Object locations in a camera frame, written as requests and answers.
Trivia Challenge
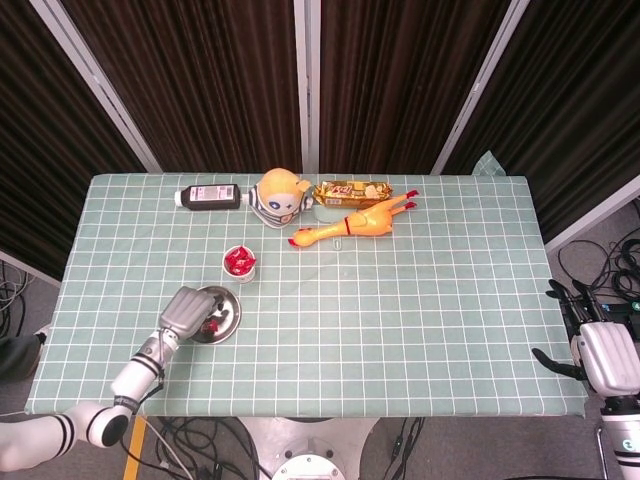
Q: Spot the white floor cable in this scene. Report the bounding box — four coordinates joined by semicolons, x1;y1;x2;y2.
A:
147;421;195;480

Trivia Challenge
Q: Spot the dark trouser leg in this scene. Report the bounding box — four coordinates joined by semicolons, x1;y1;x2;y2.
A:
0;324;50;382

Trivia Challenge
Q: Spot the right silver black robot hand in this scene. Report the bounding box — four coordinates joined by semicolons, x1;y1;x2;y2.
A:
531;278;640;399

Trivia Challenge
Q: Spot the yellow plush doll striped shirt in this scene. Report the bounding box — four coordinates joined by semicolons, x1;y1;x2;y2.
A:
243;167;315;230

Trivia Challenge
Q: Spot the gold biscuit package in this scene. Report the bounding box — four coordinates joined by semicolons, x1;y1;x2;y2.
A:
313;179;394;210

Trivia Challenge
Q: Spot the black box with green light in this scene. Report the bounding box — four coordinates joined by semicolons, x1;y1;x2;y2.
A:
607;298;640;331

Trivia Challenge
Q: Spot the grey partition base rail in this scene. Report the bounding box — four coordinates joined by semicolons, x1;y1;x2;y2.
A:
543;172;640;254
0;247;64;289

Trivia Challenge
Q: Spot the silver robot pedestal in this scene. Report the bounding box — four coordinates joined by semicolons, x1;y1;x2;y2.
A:
238;417;381;480

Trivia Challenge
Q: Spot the green checkered tablecloth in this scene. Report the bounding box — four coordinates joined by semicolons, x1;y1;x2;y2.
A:
24;149;589;420

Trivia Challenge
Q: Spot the white paper cup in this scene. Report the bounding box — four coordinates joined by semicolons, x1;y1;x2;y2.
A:
221;244;258;285

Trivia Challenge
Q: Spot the floor cable tangle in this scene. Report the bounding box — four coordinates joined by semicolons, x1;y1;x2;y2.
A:
0;259;34;341
557;197;640;306
144;417;274;480

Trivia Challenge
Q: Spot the grey partition frame post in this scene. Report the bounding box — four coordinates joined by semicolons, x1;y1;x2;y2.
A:
430;0;532;175
28;0;164;174
292;0;322;174

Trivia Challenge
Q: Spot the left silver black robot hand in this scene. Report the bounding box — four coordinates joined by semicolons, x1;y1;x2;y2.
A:
158;285;230;342

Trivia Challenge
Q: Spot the yellow rubber chicken toy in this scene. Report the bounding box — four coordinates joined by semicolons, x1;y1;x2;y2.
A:
287;188;420;249

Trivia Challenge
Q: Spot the metal bowl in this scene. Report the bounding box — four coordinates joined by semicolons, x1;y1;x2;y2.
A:
192;284;242;346

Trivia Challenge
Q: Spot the yellow floor tape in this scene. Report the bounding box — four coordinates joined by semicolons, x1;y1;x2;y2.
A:
122;418;149;480

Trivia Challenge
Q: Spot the dark corrugated partition panel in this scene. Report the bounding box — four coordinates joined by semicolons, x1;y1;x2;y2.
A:
319;0;514;175
59;0;304;174
442;0;640;244
0;0;146;274

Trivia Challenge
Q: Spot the dark bottle with white cap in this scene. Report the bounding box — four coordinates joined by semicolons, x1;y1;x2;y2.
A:
173;183;243;212

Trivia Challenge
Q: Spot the black cable with inline switch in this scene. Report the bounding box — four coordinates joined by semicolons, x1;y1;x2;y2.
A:
387;417;426;480

